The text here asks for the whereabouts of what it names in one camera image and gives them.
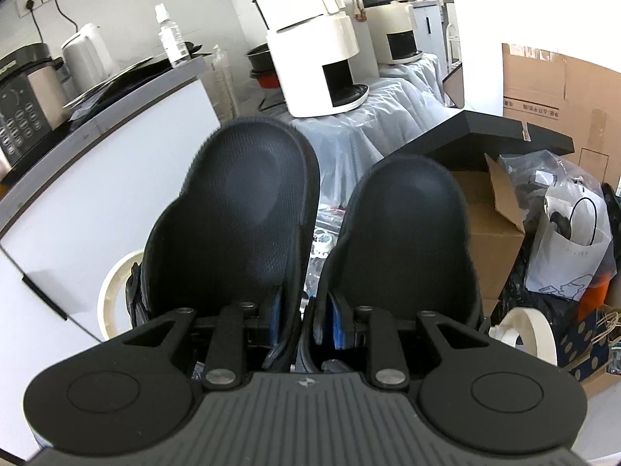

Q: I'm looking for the white paper bag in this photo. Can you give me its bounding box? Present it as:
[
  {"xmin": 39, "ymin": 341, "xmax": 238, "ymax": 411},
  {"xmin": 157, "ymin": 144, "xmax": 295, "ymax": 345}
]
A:
[{"xmin": 525, "ymin": 183, "xmax": 613, "ymax": 302}]

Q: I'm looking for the pale grey cabinet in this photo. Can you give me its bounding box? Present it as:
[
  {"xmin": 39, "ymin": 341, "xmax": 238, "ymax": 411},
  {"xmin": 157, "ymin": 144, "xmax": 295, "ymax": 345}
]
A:
[{"xmin": 0, "ymin": 53, "xmax": 225, "ymax": 464}]

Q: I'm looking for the white kettle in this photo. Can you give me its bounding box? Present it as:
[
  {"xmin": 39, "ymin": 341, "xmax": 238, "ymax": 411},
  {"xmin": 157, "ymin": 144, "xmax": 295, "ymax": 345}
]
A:
[{"xmin": 61, "ymin": 23, "xmax": 117, "ymax": 95}]

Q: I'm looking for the small white kitchen appliance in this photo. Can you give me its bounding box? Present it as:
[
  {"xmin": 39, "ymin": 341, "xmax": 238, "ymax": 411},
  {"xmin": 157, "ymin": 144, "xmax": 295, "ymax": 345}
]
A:
[{"xmin": 361, "ymin": 0, "xmax": 430, "ymax": 66}]

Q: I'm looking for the large white kitchen appliance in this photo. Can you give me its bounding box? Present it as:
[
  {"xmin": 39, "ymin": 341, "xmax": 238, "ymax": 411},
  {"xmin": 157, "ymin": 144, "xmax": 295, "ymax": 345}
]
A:
[{"xmin": 252, "ymin": 0, "xmax": 370, "ymax": 118}]

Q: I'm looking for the open cardboard box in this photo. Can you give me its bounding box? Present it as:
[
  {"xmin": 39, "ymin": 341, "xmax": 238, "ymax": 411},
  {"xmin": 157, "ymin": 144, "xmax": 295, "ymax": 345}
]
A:
[{"xmin": 449, "ymin": 153, "xmax": 528, "ymax": 323}]

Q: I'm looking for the white round object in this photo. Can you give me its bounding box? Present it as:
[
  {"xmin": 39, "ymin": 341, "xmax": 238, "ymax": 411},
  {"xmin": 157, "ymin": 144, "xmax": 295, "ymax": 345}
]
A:
[
  {"xmin": 97, "ymin": 250, "xmax": 146, "ymax": 343},
  {"xmin": 487, "ymin": 308, "xmax": 559, "ymax": 365}
]

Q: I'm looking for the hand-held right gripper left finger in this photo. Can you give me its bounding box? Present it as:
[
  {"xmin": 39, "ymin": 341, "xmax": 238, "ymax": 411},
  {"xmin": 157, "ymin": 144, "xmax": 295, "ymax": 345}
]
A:
[{"xmin": 97, "ymin": 287, "xmax": 284, "ymax": 391}]

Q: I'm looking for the metal tray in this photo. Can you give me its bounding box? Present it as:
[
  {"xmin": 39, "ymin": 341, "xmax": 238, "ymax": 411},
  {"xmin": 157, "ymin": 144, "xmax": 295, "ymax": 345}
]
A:
[{"xmin": 63, "ymin": 41, "xmax": 217, "ymax": 122}]

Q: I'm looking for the clear plastic sheet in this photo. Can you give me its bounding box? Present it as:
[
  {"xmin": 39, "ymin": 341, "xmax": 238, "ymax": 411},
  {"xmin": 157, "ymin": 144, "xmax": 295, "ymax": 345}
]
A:
[{"xmin": 269, "ymin": 51, "xmax": 469, "ymax": 234}]

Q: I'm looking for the black cooking pot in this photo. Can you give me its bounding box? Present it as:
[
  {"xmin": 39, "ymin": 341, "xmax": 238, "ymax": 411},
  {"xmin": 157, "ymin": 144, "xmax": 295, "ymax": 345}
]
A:
[{"xmin": 246, "ymin": 43, "xmax": 283, "ymax": 92}]

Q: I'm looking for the clear plastic bag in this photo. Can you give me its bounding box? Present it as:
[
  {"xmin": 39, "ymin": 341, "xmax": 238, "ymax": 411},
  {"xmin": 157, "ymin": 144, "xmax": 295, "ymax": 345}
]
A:
[{"xmin": 497, "ymin": 150, "xmax": 607, "ymax": 234}]

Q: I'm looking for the black slide slipper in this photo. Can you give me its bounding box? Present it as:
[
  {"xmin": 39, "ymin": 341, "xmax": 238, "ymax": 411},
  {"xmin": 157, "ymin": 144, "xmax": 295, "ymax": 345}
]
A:
[
  {"xmin": 298, "ymin": 154, "xmax": 484, "ymax": 374},
  {"xmin": 127, "ymin": 116, "xmax": 322, "ymax": 374}
]

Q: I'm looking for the black board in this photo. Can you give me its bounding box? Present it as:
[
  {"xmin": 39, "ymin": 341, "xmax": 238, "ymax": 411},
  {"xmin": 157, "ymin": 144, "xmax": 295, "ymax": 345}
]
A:
[{"xmin": 424, "ymin": 111, "xmax": 576, "ymax": 173}]

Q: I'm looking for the dotted paper bag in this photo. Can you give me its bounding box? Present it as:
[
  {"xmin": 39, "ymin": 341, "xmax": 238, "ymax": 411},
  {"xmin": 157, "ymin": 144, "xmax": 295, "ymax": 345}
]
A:
[{"xmin": 558, "ymin": 303, "xmax": 621, "ymax": 384}]

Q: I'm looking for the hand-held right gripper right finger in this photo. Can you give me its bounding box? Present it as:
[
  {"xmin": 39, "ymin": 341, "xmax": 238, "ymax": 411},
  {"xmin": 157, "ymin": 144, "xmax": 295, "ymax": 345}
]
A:
[{"xmin": 329, "ymin": 296, "xmax": 510, "ymax": 391}]

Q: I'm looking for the stack of clear cups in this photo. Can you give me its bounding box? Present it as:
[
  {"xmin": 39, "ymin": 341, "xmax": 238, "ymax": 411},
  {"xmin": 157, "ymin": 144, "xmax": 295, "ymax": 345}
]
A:
[{"xmin": 212, "ymin": 45, "xmax": 239, "ymax": 124}]

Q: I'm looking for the small white cabinet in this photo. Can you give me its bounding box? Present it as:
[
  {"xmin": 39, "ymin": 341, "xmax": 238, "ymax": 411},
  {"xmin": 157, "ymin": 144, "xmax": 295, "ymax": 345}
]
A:
[{"xmin": 412, "ymin": 0, "xmax": 461, "ymax": 108}]

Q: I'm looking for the flat cardboard sheet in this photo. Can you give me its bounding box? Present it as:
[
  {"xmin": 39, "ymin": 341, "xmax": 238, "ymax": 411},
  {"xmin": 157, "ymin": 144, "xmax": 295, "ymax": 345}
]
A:
[{"xmin": 502, "ymin": 43, "xmax": 621, "ymax": 200}]

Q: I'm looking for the clear spray bottle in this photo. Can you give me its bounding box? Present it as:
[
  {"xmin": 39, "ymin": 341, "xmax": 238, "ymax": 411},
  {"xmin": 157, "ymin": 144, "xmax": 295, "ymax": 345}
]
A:
[{"xmin": 154, "ymin": 4, "xmax": 191, "ymax": 69}]

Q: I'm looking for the silver black rice cooker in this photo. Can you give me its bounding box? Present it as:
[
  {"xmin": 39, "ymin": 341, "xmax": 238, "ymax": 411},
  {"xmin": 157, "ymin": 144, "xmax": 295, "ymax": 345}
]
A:
[{"xmin": 0, "ymin": 43, "xmax": 66, "ymax": 183}]

